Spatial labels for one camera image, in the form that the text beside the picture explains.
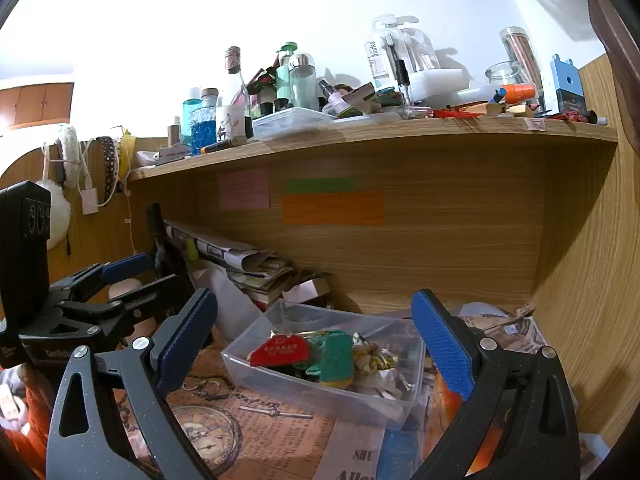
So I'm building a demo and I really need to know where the pink sticky note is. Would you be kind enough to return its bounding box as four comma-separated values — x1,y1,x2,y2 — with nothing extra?
219,169,271,210

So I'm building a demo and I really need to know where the crumpled newspaper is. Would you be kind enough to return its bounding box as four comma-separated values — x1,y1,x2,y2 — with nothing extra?
450,302,556,361

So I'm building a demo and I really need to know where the white fluffy earmuff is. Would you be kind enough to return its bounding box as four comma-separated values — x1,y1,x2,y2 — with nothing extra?
45,180,72,251

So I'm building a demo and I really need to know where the yellow headband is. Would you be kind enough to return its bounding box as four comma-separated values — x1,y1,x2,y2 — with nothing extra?
117,130,137,181

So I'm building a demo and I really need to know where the white foam block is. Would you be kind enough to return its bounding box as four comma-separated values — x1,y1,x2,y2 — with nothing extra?
410,68,471,98

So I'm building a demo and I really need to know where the stack of newspapers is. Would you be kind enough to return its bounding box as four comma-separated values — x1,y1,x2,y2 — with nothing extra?
165,220,296,311

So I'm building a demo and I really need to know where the wooden shelf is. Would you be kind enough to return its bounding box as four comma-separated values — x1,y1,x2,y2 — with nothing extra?
127,119,620,181

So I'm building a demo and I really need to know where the blue bead bottle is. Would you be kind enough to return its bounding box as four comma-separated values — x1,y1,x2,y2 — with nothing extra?
191,88,221,156

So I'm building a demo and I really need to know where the black marker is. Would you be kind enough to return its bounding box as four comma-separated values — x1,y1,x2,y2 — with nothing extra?
199,137,248,156

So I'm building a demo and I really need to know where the glass bottle with foil top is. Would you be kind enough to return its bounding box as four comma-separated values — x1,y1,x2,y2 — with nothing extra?
217,46,251,111

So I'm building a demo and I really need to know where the small cardboard box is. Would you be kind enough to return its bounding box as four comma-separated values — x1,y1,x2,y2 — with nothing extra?
282,272,333,308

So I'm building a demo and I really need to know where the orange and white tube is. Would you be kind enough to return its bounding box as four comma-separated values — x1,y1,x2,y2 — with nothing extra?
495,84,538,106

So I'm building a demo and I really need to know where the white charger with cable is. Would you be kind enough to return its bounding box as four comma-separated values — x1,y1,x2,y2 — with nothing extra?
80,142,126,215

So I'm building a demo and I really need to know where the wooden wall cabinet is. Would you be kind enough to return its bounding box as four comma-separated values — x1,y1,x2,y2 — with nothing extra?
0,82,75,131

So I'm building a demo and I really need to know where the clear lidded box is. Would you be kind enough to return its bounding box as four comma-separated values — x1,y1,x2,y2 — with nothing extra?
252,107,336,140

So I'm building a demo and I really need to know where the orange printed sheet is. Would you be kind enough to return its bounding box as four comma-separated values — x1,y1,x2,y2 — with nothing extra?
425,360,501,476

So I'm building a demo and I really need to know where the blue plastic block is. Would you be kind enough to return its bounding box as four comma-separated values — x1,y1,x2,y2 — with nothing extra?
550,54,586,113

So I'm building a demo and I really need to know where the green knit cloth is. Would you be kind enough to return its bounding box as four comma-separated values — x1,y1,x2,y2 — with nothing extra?
305,332,356,388

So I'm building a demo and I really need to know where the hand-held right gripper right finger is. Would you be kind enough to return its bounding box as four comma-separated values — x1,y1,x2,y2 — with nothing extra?
410,288,581,480

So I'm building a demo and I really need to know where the orange sticky note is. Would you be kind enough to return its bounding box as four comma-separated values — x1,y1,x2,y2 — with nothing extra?
281,191,386,226

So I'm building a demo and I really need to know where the red fabric pouch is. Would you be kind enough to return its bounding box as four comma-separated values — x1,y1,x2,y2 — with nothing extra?
248,336,308,367

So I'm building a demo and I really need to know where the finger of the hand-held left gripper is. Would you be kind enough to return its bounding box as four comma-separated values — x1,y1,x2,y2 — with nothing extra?
50,252,153,306
60,274,196,333

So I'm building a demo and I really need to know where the clear plastic storage box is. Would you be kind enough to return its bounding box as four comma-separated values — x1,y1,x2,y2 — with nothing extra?
221,299,428,431

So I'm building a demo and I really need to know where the white fluffy headband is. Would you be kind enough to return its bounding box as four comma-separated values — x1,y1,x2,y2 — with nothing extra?
57,125,83,188

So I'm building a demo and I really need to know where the blue cloth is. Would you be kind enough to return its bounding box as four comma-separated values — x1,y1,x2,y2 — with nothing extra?
385,430,426,480

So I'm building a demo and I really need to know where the short glass jar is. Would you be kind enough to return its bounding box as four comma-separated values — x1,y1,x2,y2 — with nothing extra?
485,61,526,87

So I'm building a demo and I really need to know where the orange red cloth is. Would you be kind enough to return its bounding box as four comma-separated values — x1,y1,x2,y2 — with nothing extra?
0,365,56,480

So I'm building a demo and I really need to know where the yellow floral scrunchie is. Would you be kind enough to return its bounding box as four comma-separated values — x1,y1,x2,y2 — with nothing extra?
352,332,401,376

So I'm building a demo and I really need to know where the white paper sheet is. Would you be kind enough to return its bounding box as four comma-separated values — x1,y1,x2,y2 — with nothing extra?
192,265,263,341

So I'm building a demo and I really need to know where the pale round object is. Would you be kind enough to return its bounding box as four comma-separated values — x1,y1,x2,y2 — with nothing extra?
110,280,156,346

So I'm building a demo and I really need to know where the clear pencil jar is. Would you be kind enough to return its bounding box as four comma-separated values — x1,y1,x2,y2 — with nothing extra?
499,26,543,96

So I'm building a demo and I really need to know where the white printed mug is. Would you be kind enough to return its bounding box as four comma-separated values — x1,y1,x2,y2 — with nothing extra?
216,105,253,141

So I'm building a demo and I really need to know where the dark wine bottle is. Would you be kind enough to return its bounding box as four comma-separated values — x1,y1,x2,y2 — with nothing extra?
146,203,193,301

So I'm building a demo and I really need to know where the clear bottle with silver cap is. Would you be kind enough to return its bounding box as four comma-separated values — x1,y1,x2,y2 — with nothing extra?
288,53,317,111

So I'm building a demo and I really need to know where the black patterned headband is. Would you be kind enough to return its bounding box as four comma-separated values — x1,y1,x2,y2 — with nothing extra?
95,136,118,198

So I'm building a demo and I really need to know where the teal liquid bottle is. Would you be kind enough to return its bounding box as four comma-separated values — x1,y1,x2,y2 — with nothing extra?
182,87,203,146

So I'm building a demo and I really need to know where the green sticky note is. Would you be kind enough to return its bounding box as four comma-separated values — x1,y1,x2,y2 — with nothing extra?
286,178,357,193

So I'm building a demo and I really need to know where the brown curtain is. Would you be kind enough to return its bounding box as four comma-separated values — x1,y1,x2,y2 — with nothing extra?
585,0,640,156

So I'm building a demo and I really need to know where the clear toothbrush pack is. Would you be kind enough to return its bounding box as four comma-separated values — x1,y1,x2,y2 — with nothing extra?
367,15,441,93

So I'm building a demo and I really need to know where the green pump bottle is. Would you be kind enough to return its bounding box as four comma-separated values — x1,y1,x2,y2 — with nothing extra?
275,42,298,103

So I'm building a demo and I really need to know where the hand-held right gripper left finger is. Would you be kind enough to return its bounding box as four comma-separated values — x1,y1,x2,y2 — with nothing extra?
45,287,221,480

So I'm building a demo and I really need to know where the small spray bottle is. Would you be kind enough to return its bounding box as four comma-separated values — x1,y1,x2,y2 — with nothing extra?
317,79,351,116

